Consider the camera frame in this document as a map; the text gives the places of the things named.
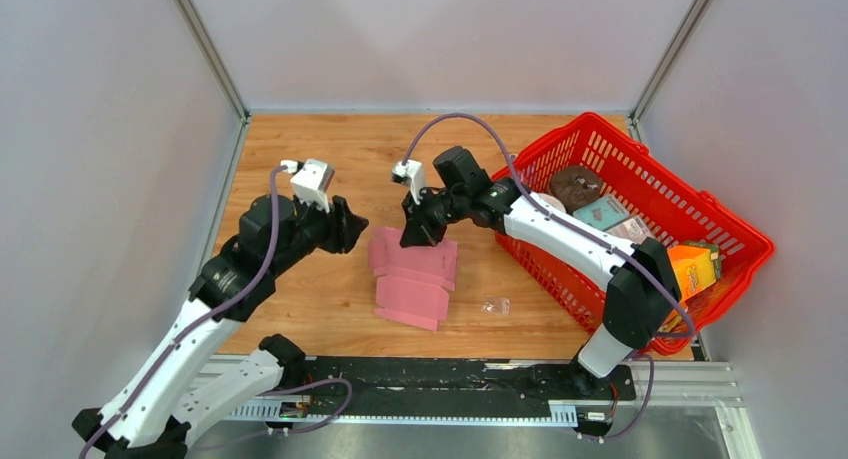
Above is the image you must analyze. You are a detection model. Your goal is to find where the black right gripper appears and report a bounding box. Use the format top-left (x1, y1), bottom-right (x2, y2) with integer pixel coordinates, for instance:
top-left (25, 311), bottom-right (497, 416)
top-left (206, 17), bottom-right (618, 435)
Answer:
top-left (400, 185), bottom-right (468, 249)

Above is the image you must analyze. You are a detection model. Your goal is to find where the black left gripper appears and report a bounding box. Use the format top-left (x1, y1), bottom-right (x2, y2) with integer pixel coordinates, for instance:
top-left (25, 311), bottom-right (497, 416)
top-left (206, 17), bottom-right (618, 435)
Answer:
top-left (270, 191), bottom-right (370, 274)

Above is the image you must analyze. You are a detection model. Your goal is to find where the pink paper box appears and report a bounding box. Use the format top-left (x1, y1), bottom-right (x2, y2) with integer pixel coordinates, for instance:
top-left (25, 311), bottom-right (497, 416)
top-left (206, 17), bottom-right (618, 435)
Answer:
top-left (368, 227), bottom-right (458, 331)

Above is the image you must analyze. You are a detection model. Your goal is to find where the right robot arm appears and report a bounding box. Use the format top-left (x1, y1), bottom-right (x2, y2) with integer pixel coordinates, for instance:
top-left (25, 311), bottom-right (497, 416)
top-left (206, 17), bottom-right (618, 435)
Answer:
top-left (391, 146), bottom-right (681, 398)

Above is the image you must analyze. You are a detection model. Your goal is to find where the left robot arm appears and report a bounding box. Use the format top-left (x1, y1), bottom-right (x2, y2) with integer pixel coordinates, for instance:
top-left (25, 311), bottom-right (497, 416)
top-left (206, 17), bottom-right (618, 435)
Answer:
top-left (72, 194), bottom-right (369, 458)

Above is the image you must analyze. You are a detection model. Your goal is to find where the teal small box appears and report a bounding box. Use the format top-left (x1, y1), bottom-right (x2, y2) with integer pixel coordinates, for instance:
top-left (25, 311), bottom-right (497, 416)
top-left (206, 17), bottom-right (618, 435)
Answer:
top-left (572, 194), bottom-right (631, 231)

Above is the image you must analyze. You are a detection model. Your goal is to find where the pink white small box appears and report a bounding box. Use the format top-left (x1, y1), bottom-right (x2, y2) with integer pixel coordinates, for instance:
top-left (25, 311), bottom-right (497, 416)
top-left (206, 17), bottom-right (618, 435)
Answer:
top-left (606, 216), bottom-right (655, 244)

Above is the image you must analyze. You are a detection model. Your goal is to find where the small clear plastic bag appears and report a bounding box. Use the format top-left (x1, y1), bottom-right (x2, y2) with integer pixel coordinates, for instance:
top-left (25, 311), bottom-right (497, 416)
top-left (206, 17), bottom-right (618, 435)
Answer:
top-left (481, 297), bottom-right (511, 316)

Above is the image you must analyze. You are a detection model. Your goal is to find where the brown round cookie pack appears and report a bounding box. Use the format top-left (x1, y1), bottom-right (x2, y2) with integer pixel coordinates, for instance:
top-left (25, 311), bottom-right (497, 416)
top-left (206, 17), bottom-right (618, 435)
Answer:
top-left (548, 165), bottom-right (603, 214)

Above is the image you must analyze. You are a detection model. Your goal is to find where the red plastic basket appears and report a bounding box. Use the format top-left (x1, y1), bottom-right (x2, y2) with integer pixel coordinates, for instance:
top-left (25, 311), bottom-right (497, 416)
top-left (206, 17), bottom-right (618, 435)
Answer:
top-left (494, 112), bottom-right (775, 333)

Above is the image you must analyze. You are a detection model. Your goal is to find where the orange yellow sponge pack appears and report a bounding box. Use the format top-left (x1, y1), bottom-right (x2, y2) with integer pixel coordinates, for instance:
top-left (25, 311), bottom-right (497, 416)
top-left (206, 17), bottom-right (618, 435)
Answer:
top-left (667, 241), bottom-right (722, 302)

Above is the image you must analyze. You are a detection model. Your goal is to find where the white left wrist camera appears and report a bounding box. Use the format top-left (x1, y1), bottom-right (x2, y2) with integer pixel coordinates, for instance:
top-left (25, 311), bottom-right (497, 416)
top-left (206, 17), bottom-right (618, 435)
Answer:
top-left (279, 159), bottom-right (335, 213)

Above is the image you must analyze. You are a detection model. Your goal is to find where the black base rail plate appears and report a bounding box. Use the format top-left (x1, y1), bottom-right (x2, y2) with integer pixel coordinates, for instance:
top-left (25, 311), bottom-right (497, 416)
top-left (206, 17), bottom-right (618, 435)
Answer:
top-left (303, 356), bottom-right (637, 424)

